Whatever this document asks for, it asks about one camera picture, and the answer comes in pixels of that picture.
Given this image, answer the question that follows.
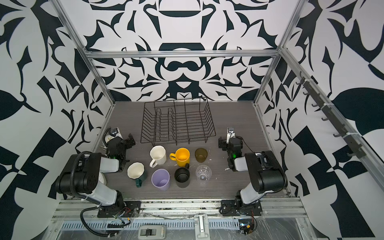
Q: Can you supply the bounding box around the black mug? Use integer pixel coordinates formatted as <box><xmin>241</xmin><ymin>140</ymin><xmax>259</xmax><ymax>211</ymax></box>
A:
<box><xmin>174</xmin><ymin>164</ymin><xmax>191</xmax><ymax>188</ymax></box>

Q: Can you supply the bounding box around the amber textured glass cup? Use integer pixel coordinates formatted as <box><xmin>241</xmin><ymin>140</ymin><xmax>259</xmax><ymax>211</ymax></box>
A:
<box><xmin>195</xmin><ymin>148</ymin><xmax>208</xmax><ymax>163</ymax></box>

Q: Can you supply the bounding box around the white centre bracket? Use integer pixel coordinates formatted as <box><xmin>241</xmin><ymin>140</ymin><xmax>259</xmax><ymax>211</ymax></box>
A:
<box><xmin>194</xmin><ymin>214</ymin><xmax>211</xmax><ymax>240</ymax></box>

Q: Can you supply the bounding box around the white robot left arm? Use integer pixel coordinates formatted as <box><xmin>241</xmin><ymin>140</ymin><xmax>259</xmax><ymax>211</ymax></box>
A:
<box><xmin>55</xmin><ymin>134</ymin><xmax>136</xmax><ymax>209</ymax></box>

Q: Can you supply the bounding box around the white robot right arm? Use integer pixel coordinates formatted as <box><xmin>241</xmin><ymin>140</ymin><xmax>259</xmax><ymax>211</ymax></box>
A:
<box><xmin>218</xmin><ymin>137</ymin><xmax>288</xmax><ymax>207</ymax></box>

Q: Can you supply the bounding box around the yellow mug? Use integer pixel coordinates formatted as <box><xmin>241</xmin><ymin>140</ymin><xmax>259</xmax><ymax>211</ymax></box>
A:
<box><xmin>170</xmin><ymin>148</ymin><xmax>191</xmax><ymax>167</ymax></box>

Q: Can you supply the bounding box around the cream white mug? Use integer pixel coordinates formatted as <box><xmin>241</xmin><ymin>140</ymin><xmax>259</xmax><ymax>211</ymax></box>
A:
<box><xmin>149</xmin><ymin>146</ymin><xmax>167</xmax><ymax>168</ymax></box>

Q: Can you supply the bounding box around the black wall hook rail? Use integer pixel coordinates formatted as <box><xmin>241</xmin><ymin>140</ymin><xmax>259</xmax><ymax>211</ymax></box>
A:
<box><xmin>296</xmin><ymin>72</ymin><xmax>367</xmax><ymax>159</ymax></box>

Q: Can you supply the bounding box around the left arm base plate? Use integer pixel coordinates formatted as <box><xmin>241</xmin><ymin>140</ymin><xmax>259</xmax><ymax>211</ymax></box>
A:
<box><xmin>97</xmin><ymin>201</ymin><xmax>142</xmax><ymax>218</ymax></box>

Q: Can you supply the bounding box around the green mug white inside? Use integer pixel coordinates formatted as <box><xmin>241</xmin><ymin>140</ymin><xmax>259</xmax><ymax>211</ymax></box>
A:
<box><xmin>127</xmin><ymin>162</ymin><xmax>148</xmax><ymax>188</ymax></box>

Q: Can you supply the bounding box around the black wire dish rack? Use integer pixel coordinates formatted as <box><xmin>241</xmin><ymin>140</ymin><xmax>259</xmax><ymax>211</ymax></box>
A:
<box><xmin>141</xmin><ymin>97</ymin><xmax>216</xmax><ymax>146</ymax></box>

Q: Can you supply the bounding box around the clear glass cup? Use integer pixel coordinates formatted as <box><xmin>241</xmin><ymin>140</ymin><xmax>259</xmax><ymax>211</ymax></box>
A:
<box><xmin>196</xmin><ymin>165</ymin><xmax>212</xmax><ymax>183</ymax></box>

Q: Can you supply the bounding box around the grey switch box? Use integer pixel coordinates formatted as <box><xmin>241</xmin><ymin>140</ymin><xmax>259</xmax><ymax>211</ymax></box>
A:
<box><xmin>138</xmin><ymin>225</ymin><xmax>167</xmax><ymax>240</ymax></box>

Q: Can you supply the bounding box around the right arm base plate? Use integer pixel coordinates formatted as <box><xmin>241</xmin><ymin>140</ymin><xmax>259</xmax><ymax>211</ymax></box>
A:
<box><xmin>219</xmin><ymin>200</ymin><xmax>263</xmax><ymax>217</ymax></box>

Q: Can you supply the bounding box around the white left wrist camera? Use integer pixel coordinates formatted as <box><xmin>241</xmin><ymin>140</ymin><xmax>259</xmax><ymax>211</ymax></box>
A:
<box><xmin>103</xmin><ymin>127</ymin><xmax>123</xmax><ymax>146</ymax></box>

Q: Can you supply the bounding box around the lavender plastic cup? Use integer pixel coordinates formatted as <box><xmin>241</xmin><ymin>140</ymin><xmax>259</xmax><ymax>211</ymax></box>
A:
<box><xmin>151</xmin><ymin>169</ymin><xmax>171</xmax><ymax>191</ymax></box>

